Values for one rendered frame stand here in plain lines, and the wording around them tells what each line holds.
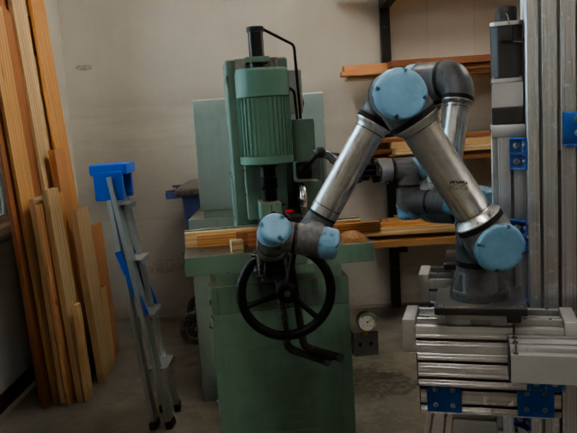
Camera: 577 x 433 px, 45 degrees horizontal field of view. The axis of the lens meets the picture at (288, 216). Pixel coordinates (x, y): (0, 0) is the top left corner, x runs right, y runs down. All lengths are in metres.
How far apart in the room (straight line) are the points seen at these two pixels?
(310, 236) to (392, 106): 0.35
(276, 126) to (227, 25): 2.45
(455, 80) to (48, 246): 2.08
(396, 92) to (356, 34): 3.06
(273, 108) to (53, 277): 1.65
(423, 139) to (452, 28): 3.14
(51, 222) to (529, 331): 2.31
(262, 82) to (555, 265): 1.02
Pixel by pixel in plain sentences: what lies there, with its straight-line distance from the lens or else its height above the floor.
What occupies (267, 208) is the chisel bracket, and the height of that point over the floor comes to 1.02.
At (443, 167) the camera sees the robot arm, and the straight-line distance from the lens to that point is 1.61.
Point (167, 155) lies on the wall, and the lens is 4.64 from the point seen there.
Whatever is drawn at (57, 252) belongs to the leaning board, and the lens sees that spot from 3.45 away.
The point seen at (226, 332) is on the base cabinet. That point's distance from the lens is 2.22.
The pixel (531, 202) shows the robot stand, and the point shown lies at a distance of 1.96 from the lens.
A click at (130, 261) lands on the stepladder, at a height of 0.75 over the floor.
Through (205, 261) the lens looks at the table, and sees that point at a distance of 2.16.
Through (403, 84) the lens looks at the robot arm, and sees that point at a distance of 1.57.
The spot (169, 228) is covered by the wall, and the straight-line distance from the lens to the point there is 4.69.
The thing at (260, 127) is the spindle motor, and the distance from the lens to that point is 2.21.
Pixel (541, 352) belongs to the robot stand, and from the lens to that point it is 1.76.
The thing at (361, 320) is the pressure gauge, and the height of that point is 0.67.
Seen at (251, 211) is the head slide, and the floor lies 0.99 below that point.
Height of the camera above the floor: 1.31
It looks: 8 degrees down
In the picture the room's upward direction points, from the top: 4 degrees counter-clockwise
